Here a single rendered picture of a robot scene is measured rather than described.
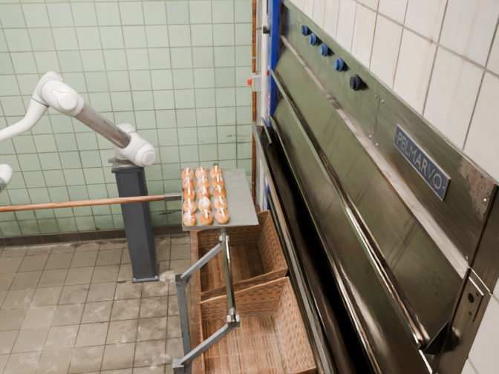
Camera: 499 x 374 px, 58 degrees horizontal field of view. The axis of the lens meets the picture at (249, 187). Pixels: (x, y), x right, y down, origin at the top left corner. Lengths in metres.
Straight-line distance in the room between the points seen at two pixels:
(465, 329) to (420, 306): 0.14
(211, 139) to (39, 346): 1.89
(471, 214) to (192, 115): 2.84
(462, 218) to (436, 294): 0.18
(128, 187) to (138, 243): 0.48
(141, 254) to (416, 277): 2.67
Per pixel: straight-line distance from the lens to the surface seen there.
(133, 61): 3.39
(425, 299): 1.01
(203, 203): 2.22
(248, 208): 2.25
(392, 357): 1.23
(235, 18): 3.31
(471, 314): 0.88
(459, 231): 0.90
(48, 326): 3.54
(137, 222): 3.30
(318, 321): 1.37
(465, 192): 0.87
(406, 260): 1.07
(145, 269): 3.57
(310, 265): 1.58
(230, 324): 1.72
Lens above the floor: 2.45
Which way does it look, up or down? 32 degrees down
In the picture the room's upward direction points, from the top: straight up
